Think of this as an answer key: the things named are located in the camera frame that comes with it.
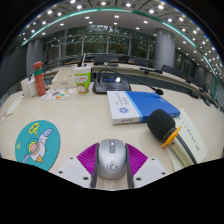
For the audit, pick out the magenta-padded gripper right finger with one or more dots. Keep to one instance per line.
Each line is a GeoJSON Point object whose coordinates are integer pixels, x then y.
{"type": "Point", "coordinates": [136, 160]}

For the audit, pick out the green-printed paper drink cup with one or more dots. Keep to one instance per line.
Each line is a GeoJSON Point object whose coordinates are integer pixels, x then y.
{"type": "Point", "coordinates": [82, 81]}

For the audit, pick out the tall white paper cup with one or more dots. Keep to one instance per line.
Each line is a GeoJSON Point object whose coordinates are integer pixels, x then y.
{"type": "Point", "coordinates": [24, 88]}

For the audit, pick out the blue and white book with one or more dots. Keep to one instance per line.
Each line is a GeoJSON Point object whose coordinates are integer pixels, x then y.
{"type": "Point", "coordinates": [150, 105]}

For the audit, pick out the colourful sticker sheet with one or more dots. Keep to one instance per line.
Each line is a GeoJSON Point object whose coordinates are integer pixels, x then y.
{"type": "Point", "coordinates": [58, 94]}

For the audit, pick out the white cardboard box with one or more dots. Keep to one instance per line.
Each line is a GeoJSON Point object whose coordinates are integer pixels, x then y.
{"type": "Point", "coordinates": [63, 80]}

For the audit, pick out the red drink bottle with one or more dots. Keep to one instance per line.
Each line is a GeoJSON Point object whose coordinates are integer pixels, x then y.
{"type": "Point", "coordinates": [40, 81]}

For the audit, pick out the black foam handheld microphone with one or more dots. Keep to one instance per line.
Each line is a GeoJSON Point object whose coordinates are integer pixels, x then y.
{"type": "Point", "coordinates": [160, 123]}

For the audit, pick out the white lidded mug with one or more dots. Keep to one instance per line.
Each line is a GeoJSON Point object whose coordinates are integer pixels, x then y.
{"type": "Point", "coordinates": [32, 88]}

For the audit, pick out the round teal cartoon mouse pad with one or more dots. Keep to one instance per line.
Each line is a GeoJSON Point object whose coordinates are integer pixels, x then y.
{"type": "Point", "coordinates": [26, 156]}

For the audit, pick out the silver computer mouse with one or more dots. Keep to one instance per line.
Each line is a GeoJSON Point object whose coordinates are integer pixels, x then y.
{"type": "Point", "coordinates": [111, 160]}

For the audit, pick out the dark office chairs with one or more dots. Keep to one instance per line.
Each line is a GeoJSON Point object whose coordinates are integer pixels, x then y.
{"type": "Point", "coordinates": [140, 61]}

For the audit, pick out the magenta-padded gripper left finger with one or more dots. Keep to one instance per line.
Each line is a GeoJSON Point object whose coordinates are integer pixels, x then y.
{"type": "Point", "coordinates": [87, 160]}

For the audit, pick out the ceiling lights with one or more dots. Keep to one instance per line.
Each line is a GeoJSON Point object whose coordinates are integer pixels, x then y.
{"type": "Point", "coordinates": [103, 3]}

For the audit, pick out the dark conference microphone unit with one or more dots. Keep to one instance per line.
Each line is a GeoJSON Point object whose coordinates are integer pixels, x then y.
{"type": "Point", "coordinates": [110, 87]}

